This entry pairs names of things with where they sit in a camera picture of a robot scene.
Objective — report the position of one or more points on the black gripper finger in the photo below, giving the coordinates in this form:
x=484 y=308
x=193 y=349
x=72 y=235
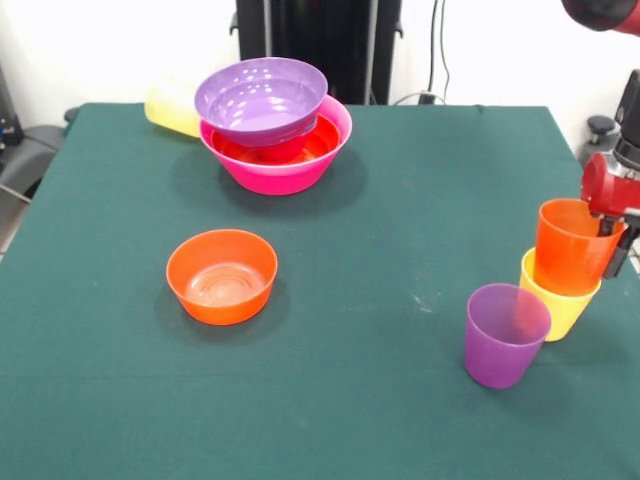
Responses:
x=620 y=255
x=607 y=226

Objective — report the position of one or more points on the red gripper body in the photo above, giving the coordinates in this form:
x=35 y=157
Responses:
x=612 y=192

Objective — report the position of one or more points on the orange cup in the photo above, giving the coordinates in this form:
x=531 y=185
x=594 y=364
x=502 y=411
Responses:
x=565 y=260

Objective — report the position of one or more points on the bright yellow cup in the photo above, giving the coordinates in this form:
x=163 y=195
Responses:
x=565 y=315

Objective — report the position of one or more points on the purple cup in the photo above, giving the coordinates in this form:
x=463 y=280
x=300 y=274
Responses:
x=500 y=355

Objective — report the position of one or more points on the large orange bowl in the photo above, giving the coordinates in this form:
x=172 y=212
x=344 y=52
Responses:
x=325 y=142

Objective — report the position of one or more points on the large pink bowl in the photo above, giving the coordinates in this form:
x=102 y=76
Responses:
x=280 y=180

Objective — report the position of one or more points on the small pink-red bowl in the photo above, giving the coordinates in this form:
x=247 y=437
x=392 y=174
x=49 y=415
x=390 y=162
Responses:
x=282 y=152

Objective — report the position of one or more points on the purple bowl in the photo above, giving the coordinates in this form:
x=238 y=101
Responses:
x=260 y=100

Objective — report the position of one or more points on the small orange bowl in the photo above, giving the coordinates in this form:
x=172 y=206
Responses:
x=222 y=307

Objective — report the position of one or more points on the pale yellow cup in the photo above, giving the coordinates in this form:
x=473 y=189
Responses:
x=167 y=112

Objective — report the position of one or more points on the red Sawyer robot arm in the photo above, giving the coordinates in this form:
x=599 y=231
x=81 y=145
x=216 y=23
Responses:
x=600 y=10

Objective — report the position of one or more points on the dark green tablecloth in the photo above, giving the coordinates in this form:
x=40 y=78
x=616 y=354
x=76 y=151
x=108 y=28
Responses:
x=320 y=400

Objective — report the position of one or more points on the black pedestal foot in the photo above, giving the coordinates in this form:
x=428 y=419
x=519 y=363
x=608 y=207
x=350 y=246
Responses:
x=600 y=130
x=30 y=150

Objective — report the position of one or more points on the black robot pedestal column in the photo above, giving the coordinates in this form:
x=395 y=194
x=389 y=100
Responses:
x=320 y=50

